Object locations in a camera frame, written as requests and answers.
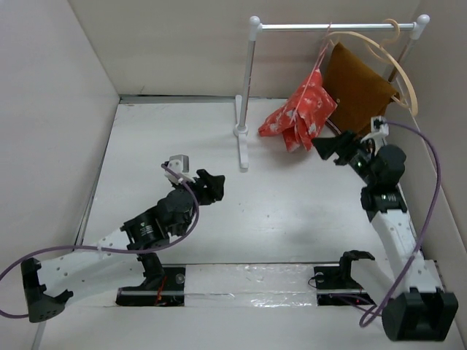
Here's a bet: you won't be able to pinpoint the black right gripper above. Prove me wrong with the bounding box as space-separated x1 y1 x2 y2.
310 129 377 186

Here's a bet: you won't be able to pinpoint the orange tie-dye trousers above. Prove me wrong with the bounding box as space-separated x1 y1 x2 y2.
258 69 337 152

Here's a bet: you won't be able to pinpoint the pink wire hanger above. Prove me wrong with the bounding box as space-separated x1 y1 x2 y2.
291 21 333 125

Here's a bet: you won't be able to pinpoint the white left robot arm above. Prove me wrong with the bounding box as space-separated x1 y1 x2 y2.
20 161 225 323

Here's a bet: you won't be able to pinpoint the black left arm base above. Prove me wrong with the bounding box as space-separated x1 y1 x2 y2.
115 253 186 307

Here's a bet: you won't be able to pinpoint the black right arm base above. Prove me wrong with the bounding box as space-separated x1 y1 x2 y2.
308 250 375 306

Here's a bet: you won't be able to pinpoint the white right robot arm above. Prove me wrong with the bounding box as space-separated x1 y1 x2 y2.
312 131 458 341

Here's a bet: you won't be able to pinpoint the brown folded trousers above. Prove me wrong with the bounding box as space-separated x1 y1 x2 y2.
323 43 399 136

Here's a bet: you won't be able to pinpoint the beige wooden hanger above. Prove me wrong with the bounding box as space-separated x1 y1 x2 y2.
323 17 420 116

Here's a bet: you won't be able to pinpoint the white clothes rack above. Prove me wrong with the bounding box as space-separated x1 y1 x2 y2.
232 13 431 172

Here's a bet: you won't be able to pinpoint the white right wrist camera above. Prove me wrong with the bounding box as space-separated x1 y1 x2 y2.
371 116 389 139

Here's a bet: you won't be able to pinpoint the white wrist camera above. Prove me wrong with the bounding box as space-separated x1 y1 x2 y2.
161 154 193 184
371 116 389 139

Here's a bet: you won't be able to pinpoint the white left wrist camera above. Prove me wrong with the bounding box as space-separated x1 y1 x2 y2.
161 154 193 184

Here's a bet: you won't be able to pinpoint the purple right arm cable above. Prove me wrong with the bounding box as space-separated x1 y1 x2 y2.
359 122 444 327

